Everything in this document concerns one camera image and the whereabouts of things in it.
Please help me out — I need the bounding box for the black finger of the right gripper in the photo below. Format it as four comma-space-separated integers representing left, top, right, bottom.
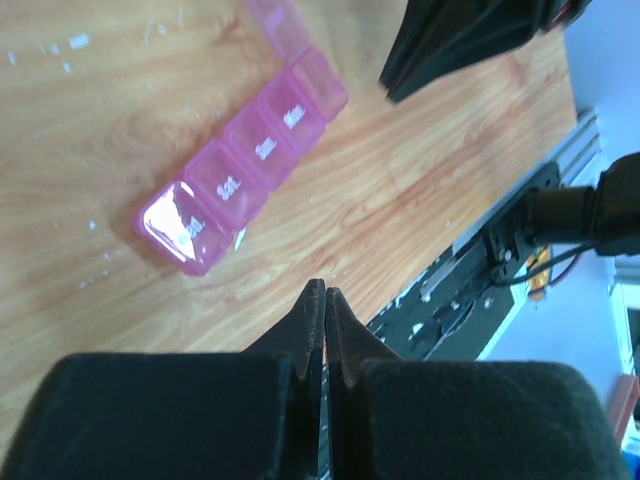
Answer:
379, 0, 548, 103

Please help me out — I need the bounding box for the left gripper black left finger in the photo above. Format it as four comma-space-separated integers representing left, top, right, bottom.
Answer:
1, 279, 326, 479

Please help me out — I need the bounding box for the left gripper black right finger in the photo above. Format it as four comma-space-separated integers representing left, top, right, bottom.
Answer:
325, 288, 629, 479

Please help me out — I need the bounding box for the pink weekly pill organizer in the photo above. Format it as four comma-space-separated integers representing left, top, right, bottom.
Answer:
133, 1, 348, 277

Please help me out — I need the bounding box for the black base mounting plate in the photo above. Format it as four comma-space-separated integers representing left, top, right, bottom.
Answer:
367, 162, 560, 361

